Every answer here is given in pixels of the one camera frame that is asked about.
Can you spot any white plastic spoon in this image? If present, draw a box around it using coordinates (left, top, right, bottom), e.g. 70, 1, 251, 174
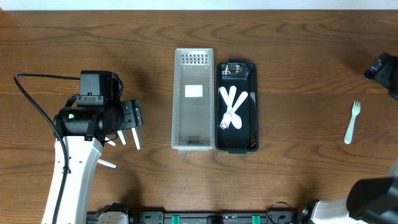
98, 159, 116, 169
131, 128, 141, 150
104, 137, 116, 146
220, 86, 247, 129
117, 130, 126, 145

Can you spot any white plastic fork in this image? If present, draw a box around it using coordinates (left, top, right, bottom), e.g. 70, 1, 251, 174
231, 91, 248, 129
344, 101, 361, 144
220, 86, 236, 129

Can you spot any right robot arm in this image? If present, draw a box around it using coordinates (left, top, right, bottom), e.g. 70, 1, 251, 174
294, 52, 397, 224

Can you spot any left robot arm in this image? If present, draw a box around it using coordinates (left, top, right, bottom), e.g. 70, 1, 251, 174
42, 70, 143, 223

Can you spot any clear perforated plastic tray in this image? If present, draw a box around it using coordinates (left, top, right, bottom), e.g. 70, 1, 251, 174
172, 48, 215, 151

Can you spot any black perforated plastic tray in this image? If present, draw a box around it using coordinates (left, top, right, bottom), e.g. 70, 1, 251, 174
215, 60, 259, 154

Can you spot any black mounting rail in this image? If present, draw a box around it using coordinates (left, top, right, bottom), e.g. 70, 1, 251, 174
85, 203, 296, 224

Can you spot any left black cable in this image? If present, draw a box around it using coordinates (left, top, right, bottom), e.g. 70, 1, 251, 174
13, 73, 81, 224

